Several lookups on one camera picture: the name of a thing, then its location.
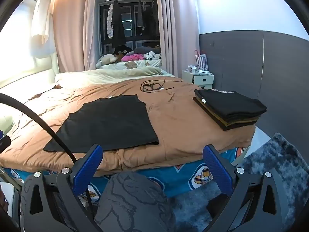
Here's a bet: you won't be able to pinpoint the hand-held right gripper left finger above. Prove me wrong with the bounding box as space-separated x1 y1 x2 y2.
20 144 104 232

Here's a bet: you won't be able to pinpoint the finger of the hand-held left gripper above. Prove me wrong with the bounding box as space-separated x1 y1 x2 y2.
0 130 12 153

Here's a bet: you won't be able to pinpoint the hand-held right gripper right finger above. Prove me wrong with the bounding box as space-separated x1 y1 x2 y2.
203 144 290 232

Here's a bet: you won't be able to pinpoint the black shirt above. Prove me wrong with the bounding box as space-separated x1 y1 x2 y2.
43 95 160 153
194 89 267 120

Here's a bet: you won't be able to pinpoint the pale green pillow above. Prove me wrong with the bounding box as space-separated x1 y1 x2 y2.
0 113 14 136

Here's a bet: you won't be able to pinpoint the blue printed bed sheet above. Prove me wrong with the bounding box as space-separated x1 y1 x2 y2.
0 147 251 203

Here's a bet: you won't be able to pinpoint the folded dark brown garment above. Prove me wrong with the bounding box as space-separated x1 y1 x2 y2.
193 99 257 131

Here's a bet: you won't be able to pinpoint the folded olive garment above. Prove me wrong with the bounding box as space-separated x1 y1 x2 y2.
193 98 260 125

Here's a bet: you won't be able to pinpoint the person's right leg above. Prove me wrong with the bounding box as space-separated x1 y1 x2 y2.
94 171 175 232

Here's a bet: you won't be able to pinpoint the brown blanket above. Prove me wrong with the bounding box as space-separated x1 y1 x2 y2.
0 77 256 174

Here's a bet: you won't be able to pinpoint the grey fluffy rug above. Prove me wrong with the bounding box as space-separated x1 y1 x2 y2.
169 133 309 232

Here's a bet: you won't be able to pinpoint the folded black shirt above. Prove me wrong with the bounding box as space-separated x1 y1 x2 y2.
194 89 267 120

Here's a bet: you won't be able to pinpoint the white headboard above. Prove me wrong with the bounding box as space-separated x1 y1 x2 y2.
0 53 58 90

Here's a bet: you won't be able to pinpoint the white nightstand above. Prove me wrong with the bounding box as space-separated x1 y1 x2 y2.
182 70 214 89

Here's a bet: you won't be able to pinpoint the cream blanket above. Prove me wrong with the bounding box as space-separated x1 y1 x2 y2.
55 67 181 87

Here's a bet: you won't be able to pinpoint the cream plush bear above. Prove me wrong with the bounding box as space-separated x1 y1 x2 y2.
96 54 119 68

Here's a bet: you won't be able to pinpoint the striped paper bag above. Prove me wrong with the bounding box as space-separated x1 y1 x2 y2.
195 51 207 71

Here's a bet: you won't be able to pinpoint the pink plush cloth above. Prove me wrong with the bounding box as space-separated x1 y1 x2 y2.
121 54 145 62

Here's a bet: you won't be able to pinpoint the dark brown plush toy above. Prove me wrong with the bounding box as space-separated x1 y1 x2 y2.
113 46 133 61

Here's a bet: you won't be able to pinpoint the black and white plush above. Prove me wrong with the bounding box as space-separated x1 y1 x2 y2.
145 51 161 60

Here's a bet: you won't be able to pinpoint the grey pillow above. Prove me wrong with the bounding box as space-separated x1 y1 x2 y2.
126 45 161 56

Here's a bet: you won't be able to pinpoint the white hanging garment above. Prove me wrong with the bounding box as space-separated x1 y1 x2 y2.
31 0 52 44

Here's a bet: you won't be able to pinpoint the pink curtain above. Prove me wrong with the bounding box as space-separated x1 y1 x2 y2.
154 0 201 76
53 0 97 73

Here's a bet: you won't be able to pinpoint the black hanging coat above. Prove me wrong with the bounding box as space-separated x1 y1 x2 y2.
111 1 126 49

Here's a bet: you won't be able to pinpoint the floral hanging garment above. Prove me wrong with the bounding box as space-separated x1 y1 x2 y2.
106 3 114 38

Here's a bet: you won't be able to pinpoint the dark hanging garment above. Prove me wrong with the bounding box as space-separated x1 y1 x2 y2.
136 0 158 29

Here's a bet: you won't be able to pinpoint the thin black cables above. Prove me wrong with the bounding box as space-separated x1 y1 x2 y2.
140 76 183 93

